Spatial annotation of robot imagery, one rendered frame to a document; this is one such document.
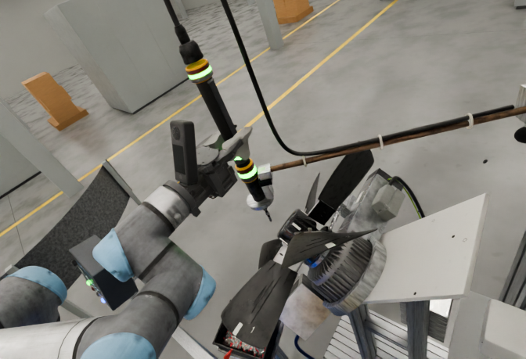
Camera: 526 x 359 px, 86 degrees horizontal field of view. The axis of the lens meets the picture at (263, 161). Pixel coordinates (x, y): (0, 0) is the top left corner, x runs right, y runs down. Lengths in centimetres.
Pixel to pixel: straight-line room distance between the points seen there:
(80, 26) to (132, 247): 621
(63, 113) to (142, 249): 823
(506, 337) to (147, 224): 94
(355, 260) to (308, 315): 26
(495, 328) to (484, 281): 120
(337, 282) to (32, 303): 72
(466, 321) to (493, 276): 113
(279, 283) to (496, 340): 58
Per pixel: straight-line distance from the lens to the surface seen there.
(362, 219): 105
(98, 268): 124
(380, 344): 196
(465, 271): 69
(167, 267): 49
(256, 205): 70
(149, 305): 44
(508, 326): 109
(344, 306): 93
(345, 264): 90
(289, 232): 91
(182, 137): 51
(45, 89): 855
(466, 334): 118
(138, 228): 50
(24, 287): 77
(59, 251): 245
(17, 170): 666
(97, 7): 672
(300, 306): 104
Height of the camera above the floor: 195
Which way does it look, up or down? 36 degrees down
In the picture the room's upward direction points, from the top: 23 degrees counter-clockwise
